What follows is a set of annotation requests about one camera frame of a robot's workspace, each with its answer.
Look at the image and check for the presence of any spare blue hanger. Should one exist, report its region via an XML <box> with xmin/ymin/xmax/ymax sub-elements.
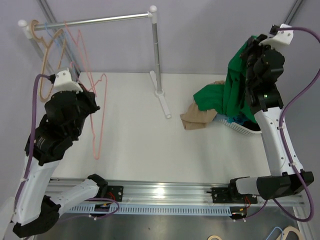
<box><xmin>265</xmin><ymin>226</ymin><xmax>284</xmax><ymax>240</ymax></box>

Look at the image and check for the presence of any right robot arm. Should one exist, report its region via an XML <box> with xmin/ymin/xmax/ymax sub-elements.
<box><xmin>227</xmin><ymin>34</ymin><xmax>314</xmax><ymax>203</ymax></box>

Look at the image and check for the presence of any white metal clothes rack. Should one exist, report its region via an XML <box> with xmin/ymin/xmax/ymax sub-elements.
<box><xmin>18</xmin><ymin>5</ymin><xmax>172</xmax><ymax>119</ymax></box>

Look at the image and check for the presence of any pink wire hanger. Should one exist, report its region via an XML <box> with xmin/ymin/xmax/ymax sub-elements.
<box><xmin>78</xmin><ymin>72</ymin><xmax>108</xmax><ymax>163</ymax></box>
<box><xmin>63</xmin><ymin>21</ymin><xmax>96</xmax><ymax>92</ymax></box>

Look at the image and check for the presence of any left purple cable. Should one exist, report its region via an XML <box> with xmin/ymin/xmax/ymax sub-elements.
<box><xmin>14</xmin><ymin>73</ymin><xmax>120</xmax><ymax>222</ymax></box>

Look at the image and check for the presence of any beige t shirt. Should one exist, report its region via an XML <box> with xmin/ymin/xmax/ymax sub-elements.
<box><xmin>180</xmin><ymin>80</ymin><xmax>226</xmax><ymax>130</ymax></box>

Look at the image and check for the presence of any teal t shirt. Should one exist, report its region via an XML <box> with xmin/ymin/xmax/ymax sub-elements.
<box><xmin>227</xmin><ymin>114</ymin><xmax>250</xmax><ymax>126</ymax></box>

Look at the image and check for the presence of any purple cable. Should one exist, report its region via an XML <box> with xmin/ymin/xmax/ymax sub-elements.
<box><xmin>14</xmin><ymin>73</ymin><xmax>120</xmax><ymax>222</ymax></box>
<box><xmin>232</xmin><ymin>24</ymin><xmax>320</xmax><ymax>223</ymax></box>

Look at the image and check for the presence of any white plastic laundry basket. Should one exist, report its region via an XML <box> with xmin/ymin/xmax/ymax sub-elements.
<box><xmin>218</xmin><ymin>119</ymin><xmax>262</xmax><ymax>136</ymax></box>

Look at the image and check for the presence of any green t shirt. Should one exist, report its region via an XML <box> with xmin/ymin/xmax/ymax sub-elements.
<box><xmin>193</xmin><ymin>43</ymin><xmax>257</xmax><ymax>123</ymax></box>

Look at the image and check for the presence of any light blue wire hanger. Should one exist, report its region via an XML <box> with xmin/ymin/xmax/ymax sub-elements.
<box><xmin>53</xmin><ymin>30</ymin><xmax>80</xmax><ymax>77</ymax></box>

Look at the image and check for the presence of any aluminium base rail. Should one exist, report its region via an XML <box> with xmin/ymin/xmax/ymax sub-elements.
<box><xmin>45</xmin><ymin>178</ymin><xmax>306</xmax><ymax>207</ymax></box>

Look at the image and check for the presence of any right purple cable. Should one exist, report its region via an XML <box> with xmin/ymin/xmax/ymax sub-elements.
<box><xmin>232</xmin><ymin>24</ymin><xmax>320</xmax><ymax>223</ymax></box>

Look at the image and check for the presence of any tape roll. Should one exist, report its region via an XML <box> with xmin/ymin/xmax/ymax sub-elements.
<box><xmin>207</xmin><ymin>235</ymin><xmax>222</xmax><ymax>240</ymax></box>

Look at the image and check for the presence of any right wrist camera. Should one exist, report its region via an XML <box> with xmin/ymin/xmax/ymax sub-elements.
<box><xmin>259</xmin><ymin>23</ymin><xmax>294</xmax><ymax>50</ymax></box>

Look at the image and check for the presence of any beige wooden hanger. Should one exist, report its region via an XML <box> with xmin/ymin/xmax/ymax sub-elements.
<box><xmin>28</xmin><ymin>19</ymin><xmax>64</xmax><ymax>103</ymax></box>

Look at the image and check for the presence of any black garment in basket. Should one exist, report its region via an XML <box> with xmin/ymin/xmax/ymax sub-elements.
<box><xmin>242</xmin><ymin>121</ymin><xmax>261</xmax><ymax>132</ymax></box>

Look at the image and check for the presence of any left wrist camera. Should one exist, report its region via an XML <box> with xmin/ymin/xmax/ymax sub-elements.
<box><xmin>49</xmin><ymin>67</ymin><xmax>83</xmax><ymax>94</ymax></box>

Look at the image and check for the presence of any spare beige hanger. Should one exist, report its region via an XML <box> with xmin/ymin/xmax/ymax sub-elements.
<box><xmin>279</xmin><ymin>225</ymin><xmax>305</xmax><ymax>240</ymax></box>

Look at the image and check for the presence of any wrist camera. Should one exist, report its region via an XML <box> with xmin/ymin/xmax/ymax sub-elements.
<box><xmin>49</xmin><ymin>67</ymin><xmax>83</xmax><ymax>94</ymax></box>
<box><xmin>259</xmin><ymin>23</ymin><xmax>294</xmax><ymax>50</ymax></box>

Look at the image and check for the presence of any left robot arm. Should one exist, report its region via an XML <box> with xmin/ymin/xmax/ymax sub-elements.
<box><xmin>12</xmin><ymin>90</ymin><xmax>108</xmax><ymax>238</ymax></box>

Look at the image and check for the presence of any slotted cable duct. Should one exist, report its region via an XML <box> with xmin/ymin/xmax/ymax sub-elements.
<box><xmin>67</xmin><ymin>203</ymin><xmax>244</xmax><ymax>217</ymax></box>

